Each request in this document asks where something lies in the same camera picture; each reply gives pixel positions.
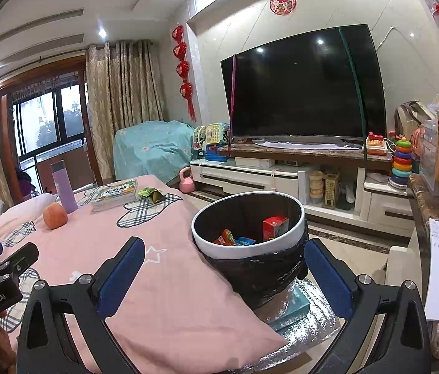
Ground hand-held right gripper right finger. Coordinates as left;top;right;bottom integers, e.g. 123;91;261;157
304;238;432;374

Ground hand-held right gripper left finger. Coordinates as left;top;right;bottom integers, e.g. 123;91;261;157
16;236;146;374

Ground white trash bin black liner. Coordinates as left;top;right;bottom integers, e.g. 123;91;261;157
191;191;309;309

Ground red and white box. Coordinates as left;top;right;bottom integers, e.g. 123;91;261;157
262;216;289;242

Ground orange snack packet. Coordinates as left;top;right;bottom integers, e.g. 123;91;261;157
213;229;239;246

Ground pink blanket with plaid patches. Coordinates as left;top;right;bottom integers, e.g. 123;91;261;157
0;175;289;374

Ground teal flat box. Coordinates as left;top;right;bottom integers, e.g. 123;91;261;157
270;286;309;332

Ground pink covered sofa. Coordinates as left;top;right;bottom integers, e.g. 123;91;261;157
0;193;56;242

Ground orange fruit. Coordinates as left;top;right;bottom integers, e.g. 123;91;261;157
43;203;68;230

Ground silver foil mat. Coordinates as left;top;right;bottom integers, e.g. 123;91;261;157
251;276;342;371

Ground purple thermos bottle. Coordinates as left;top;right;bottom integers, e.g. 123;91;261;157
50;160;79;214

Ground green cover book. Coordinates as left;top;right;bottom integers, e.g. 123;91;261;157
90;179;138;213

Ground yellow grater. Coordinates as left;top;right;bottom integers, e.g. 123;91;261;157
322;173;341;208

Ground yellow food jars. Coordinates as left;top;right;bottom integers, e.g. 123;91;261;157
309;170;324;205

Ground pink kettlebell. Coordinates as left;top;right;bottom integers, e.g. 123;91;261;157
179;167;194;193

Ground brown marble side counter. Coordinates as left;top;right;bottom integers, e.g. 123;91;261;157
406;173;439;359

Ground white television cabinet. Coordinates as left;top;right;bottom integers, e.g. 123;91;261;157
189;143;418;238

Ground teal cloth covered furniture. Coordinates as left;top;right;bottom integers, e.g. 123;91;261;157
113;120;196;184

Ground red toy telephone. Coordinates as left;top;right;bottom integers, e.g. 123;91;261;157
366;132;392;156

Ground brown framed balcony door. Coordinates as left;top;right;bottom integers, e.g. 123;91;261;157
0;60;101;193

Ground clear plastic drawer organiser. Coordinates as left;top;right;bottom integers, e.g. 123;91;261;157
418;117;439;188

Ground toy cash register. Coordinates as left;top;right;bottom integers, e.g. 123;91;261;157
193;122;231;162

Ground beige backpack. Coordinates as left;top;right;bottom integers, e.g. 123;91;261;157
394;101;436;141

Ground black flat television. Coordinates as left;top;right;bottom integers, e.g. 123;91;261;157
220;24;387;143

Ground ceiling air vent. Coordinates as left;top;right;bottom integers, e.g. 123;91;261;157
0;33;85;67
0;9;84;43

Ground rainbow stacking ring toy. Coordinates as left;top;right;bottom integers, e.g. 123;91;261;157
389;136;413;189

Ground green ribbon strap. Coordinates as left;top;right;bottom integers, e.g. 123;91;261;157
338;27;368;162

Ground pink ribbon strap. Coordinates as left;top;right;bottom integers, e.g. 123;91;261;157
230;56;237;141

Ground round red wall sticker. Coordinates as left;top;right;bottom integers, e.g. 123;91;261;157
270;0;297;16

